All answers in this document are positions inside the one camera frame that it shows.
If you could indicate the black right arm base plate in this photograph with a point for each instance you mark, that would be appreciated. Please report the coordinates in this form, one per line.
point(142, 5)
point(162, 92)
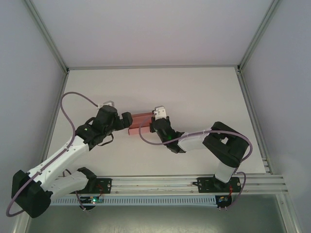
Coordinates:
point(206, 185)

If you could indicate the small circuit board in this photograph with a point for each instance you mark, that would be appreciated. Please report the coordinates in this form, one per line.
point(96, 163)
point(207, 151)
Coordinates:
point(222, 200)

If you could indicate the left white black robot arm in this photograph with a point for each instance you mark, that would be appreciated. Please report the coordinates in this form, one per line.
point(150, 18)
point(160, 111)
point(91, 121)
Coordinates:
point(56, 162)

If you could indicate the aluminium frame leg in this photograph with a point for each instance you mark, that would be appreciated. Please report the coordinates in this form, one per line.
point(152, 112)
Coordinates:
point(288, 213)
point(18, 224)

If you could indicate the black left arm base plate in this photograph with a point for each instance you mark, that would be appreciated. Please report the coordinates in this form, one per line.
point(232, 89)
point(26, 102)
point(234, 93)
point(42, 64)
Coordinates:
point(105, 184)

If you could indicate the aluminium frame post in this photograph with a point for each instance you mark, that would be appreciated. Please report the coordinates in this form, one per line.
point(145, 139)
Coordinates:
point(258, 36)
point(47, 36)

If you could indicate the aluminium mounting rail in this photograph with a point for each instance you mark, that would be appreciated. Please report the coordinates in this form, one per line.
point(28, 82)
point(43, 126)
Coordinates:
point(155, 183)

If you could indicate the pink paper box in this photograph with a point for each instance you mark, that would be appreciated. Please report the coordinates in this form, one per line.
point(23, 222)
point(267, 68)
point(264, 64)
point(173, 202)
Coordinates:
point(136, 131)

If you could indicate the aluminium table side rail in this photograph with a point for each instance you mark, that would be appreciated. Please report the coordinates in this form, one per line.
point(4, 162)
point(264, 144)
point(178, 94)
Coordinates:
point(246, 97)
point(59, 97)

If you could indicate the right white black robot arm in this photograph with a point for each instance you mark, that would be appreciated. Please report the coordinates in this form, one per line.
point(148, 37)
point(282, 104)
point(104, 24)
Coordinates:
point(192, 143)

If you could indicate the circuit board with green light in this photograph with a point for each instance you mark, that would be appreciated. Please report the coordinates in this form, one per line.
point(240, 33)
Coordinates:
point(93, 200)

